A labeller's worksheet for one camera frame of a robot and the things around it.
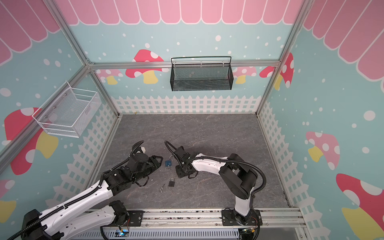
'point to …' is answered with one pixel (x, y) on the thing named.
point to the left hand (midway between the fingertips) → (161, 163)
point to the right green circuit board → (249, 231)
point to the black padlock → (171, 182)
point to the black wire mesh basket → (201, 73)
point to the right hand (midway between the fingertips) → (179, 173)
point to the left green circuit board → (121, 233)
